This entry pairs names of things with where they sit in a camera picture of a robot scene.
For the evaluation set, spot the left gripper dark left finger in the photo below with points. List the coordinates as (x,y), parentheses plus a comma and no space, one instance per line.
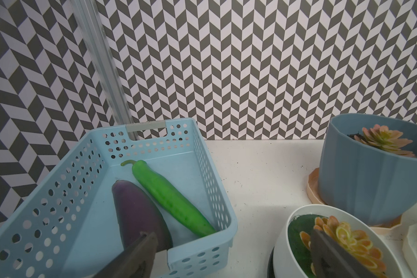
(136,261)

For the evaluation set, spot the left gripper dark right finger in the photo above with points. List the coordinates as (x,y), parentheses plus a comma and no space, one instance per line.
(330,260)

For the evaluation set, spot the white pot yellow-green succulent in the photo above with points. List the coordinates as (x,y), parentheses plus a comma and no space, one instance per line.
(292,259)

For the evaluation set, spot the blue-grey plant pot pink succulent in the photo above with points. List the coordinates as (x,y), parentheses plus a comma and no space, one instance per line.
(373,185)

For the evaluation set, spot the purple toy eggplant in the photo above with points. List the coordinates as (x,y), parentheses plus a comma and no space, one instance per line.
(138,215)

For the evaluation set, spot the dark round saucer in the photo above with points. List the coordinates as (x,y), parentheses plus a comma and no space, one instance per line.
(270,269)

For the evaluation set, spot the green toy cucumber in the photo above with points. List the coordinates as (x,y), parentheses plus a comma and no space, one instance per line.
(170,198)

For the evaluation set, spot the cork coaster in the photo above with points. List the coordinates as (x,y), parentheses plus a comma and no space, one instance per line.
(314,197)

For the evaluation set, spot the light blue plastic basket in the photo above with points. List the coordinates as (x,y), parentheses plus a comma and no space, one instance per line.
(68,228)

